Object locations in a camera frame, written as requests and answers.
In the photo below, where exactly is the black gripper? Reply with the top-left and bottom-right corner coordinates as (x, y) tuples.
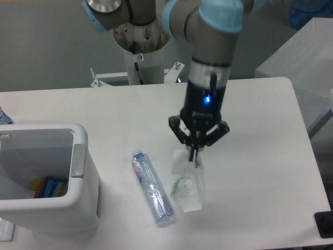
(168, 81), (230, 161)

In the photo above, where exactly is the clear plastic bag trash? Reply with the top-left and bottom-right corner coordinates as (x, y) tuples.
(171, 149), (205, 213)

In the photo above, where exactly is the clear plastic water bottle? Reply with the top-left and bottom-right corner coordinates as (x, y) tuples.
(131, 149), (174, 227)

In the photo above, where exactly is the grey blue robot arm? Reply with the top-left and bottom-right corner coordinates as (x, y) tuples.
(82, 1), (263, 161)

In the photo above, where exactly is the white plastic trash can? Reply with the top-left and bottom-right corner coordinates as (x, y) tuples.
(1, 123), (101, 232)

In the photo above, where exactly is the blue yellow trash package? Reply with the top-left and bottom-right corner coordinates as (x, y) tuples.
(30, 176), (69, 198)

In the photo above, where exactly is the white covered side table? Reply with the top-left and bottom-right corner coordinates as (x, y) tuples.
(255, 18), (332, 136)

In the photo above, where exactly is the black device at edge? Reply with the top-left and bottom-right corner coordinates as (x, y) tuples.
(314, 211), (332, 239)

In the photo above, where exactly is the blue plastic bag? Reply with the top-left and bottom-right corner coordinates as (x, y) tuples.
(288, 1), (332, 29)

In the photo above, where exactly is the blue white patterned packet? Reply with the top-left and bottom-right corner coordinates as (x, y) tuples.
(0, 107), (14, 125)

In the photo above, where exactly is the white pedestal base frame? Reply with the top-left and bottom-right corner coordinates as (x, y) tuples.
(90, 61), (186, 88)

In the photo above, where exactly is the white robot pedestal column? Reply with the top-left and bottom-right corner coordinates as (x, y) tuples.
(113, 14), (170, 85)

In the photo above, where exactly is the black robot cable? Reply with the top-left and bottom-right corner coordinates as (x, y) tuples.
(131, 40), (144, 85)

